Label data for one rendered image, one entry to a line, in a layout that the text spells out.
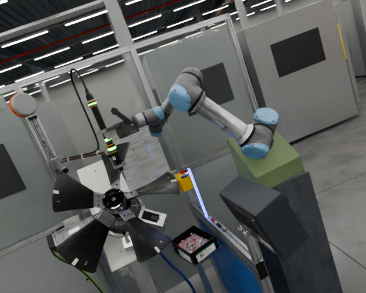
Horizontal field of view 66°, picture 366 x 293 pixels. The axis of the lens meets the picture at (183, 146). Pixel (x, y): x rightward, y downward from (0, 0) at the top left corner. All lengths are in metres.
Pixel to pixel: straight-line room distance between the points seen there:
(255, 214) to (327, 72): 4.80
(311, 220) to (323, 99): 3.97
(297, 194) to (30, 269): 1.96
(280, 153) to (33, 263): 1.93
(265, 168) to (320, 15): 4.29
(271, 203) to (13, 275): 2.10
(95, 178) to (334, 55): 4.63
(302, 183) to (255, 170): 0.26
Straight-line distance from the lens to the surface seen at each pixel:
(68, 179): 1.65
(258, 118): 1.39
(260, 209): 0.86
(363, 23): 7.61
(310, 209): 1.67
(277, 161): 1.54
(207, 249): 1.49
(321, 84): 5.45
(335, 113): 5.64
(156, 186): 1.56
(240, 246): 1.41
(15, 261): 2.53
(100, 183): 1.89
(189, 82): 1.26
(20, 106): 2.10
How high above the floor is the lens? 1.65
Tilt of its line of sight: 12 degrees down
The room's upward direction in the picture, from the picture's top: 21 degrees counter-clockwise
